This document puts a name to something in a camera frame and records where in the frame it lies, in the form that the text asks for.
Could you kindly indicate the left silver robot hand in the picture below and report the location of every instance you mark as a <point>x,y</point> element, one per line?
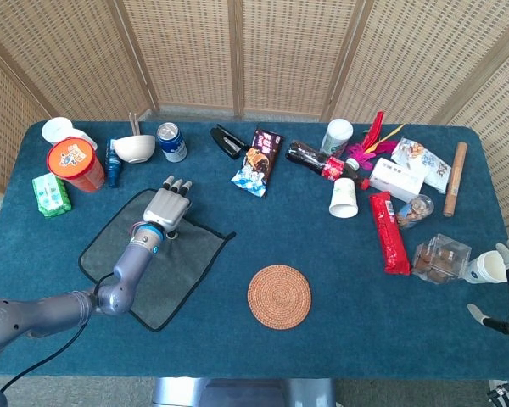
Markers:
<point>165,207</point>

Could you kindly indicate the grey and blue cloth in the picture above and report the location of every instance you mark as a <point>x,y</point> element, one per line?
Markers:
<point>186,263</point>

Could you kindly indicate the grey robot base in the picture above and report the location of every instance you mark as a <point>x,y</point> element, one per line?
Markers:
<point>246,394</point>

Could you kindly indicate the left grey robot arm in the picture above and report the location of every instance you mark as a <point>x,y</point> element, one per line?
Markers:
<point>127,263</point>

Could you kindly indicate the white paper cup blue logo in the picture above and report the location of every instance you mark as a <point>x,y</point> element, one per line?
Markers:
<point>488,267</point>

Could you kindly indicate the blue and white drink can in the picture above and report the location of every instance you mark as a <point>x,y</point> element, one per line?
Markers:
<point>172,144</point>

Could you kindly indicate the small blue bottle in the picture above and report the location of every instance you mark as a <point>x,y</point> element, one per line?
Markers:
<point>112,169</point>

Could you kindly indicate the white ceramic bowl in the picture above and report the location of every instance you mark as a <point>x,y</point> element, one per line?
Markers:
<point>133,148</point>

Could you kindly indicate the blue table cloth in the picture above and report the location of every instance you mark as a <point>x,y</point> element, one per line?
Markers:
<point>237,229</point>

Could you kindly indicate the wooden chopstick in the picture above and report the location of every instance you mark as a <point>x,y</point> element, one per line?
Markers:
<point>132,125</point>

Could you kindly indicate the black stapler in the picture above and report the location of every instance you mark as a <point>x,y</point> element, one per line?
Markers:
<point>227,140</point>

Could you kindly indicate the clear plastic box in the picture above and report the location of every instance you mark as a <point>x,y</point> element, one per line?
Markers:
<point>441,258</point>

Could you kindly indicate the brown chocolate snack bag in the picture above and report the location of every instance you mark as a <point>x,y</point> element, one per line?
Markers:
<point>258,161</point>

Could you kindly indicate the orange instant noodle tub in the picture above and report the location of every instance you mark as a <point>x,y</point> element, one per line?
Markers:
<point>70,154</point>

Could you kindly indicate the green tissue pack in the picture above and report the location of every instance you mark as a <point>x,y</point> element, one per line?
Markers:
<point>51,195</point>

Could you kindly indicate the white plastic cup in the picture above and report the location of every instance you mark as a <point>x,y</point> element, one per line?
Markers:
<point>57,129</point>

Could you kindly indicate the clear cup of nuts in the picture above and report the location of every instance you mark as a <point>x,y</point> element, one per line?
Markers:
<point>415,210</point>

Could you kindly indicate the wooden rolling pin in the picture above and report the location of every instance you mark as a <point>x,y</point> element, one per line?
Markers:
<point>455,180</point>

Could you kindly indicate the round woven rattan coaster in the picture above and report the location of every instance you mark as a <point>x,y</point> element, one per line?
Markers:
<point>280,297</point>

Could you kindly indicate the red biscuit pack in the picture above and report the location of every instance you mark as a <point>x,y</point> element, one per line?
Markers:
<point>389,233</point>

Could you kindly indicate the cola bottle with red label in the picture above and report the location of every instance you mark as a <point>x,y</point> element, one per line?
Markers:
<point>314,157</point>

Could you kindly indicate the woven bamboo folding screen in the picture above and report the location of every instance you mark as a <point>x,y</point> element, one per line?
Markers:
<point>195,51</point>

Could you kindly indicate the white snack packet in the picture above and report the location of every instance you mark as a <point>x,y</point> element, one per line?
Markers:
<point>424,163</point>

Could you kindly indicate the white paper cup green print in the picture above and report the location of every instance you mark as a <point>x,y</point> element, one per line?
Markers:
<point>343,199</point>

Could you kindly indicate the white cardboard box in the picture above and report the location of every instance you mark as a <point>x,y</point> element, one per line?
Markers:
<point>396,178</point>

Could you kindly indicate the white and green canister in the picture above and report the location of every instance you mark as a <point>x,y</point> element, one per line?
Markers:
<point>336,135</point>

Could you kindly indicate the pink feather shuttlecock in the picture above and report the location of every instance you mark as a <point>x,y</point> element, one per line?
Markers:
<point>360,152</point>

